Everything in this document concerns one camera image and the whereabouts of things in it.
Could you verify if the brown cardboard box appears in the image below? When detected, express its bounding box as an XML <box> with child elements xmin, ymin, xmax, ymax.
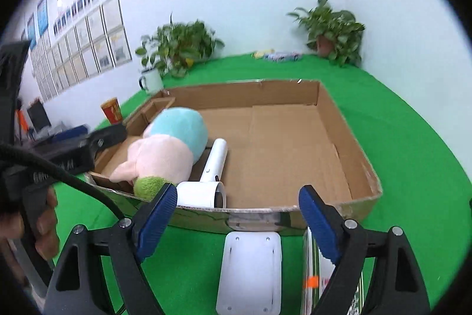
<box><xmin>84</xmin><ymin>79</ymin><xmax>383</xmax><ymax>236</ymax></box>

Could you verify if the black monitor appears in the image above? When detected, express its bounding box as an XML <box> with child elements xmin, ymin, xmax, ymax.
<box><xmin>27</xmin><ymin>103</ymin><xmax>52</xmax><ymax>133</ymax></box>

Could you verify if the potted plant in brown pot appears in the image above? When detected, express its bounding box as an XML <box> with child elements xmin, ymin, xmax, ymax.
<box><xmin>287</xmin><ymin>0</ymin><xmax>366</xmax><ymax>68</ymax></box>

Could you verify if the bushy green potted plant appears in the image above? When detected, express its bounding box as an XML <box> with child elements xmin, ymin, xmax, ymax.
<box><xmin>135</xmin><ymin>13</ymin><xmax>225</xmax><ymax>79</ymax></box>

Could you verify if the blue wall poster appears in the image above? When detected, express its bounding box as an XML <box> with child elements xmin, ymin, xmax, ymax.
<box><xmin>37</xmin><ymin>0</ymin><xmax>49</xmax><ymax>37</ymax></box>
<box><xmin>26</xmin><ymin>14</ymin><xmax>37</xmax><ymax>50</ymax></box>

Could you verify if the person's left hand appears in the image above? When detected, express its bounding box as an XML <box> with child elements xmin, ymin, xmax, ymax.
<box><xmin>22</xmin><ymin>187</ymin><xmax>60</xmax><ymax>260</ymax></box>

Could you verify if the blue white packet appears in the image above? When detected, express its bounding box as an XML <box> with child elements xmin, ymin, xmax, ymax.
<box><xmin>263</xmin><ymin>51</ymin><xmax>301</xmax><ymax>62</ymax></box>

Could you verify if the pink plush pig toy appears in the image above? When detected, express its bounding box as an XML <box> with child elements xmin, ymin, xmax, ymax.
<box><xmin>109</xmin><ymin>107</ymin><xmax>209</xmax><ymax>199</ymax></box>

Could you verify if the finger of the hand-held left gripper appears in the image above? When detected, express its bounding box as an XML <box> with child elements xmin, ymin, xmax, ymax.
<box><xmin>35</xmin><ymin>123</ymin><xmax>128</xmax><ymax>186</ymax></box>

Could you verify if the group of framed wall documents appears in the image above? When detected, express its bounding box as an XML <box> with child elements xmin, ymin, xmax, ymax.
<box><xmin>29</xmin><ymin>0</ymin><xmax>132</xmax><ymax>102</ymax></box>

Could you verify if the red paper cup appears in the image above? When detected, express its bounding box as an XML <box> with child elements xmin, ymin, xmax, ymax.
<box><xmin>101</xmin><ymin>98</ymin><xmax>123</xmax><ymax>124</ymax></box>

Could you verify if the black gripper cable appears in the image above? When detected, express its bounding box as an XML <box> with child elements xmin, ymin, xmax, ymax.
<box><xmin>0</xmin><ymin>142</ymin><xmax>128</xmax><ymax>220</ymax></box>

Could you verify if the white hair dryer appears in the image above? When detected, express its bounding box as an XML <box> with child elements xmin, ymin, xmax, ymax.
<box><xmin>176</xmin><ymin>138</ymin><xmax>228</xmax><ymax>208</ymax></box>

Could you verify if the white green medicine box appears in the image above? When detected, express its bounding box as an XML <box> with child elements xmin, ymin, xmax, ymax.
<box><xmin>300</xmin><ymin>226</ymin><xmax>366</xmax><ymax>315</ymax></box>

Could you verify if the white device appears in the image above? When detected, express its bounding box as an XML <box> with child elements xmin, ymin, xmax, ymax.
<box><xmin>216</xmin><ymin>231</ymin><xmax>283</xmax><ymax>315</ymax></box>

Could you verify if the white enamel mug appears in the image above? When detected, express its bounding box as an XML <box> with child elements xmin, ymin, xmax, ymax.
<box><xmin>139</xmin><ymin>68</ymin><xmax>164</xmax><ymax>94</ymax></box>

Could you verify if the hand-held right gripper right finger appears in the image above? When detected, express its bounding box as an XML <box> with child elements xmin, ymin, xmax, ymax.
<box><xmin>298</xmin><ymin>185</ymin><xmax>430</xmax><ymax>315</ymax></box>

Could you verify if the green table cloth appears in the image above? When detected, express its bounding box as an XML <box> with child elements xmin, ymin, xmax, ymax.
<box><xmin>52</xmin><ymin>53</ymin><xmax>472</xmax><ymax>315</ymax></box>

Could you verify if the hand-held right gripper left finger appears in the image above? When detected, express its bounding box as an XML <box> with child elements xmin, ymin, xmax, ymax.
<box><xmin>44</xmin><ymin>182</ymin><xmax>179</xmax><ymax>315</ymax></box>

